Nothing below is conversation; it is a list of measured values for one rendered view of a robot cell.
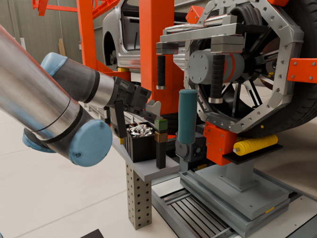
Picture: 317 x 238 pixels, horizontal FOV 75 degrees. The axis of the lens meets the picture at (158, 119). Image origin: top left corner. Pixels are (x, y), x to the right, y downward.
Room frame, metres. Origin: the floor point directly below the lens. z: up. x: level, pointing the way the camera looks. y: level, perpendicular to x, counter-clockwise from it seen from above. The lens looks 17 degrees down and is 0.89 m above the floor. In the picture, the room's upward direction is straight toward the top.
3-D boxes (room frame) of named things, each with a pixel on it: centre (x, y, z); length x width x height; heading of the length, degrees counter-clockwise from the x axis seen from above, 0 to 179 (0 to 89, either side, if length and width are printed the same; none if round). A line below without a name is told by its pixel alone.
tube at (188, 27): (0.94, -0.15, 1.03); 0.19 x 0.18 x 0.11; 120
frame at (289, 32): (0.92, -0.30, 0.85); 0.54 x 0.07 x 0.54; 30
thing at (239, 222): (1.05, -0.42, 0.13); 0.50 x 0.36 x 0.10; 30
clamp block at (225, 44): (0.67, -0.21, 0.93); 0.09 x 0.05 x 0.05; 120
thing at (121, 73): (3.22, 0.70, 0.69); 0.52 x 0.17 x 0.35; 120
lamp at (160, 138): (0.75, -0.01, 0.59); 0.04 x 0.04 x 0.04; 30
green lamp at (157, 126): (0.75, -0.01, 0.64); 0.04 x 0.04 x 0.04; 30
